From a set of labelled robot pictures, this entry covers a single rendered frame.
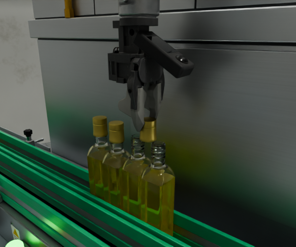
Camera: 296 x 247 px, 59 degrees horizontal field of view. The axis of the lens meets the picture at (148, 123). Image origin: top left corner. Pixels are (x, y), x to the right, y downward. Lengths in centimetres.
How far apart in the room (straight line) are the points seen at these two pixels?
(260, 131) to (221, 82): 12
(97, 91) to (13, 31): 262
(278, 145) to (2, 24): 315
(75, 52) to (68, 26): 8
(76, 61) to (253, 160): 61
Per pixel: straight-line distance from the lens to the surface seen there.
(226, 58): 56
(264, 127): 56
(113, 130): 58
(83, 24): 83
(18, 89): 346
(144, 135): 53
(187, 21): 61
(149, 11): 49
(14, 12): 342
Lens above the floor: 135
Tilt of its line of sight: 19 degrees down
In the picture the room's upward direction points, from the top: straight up
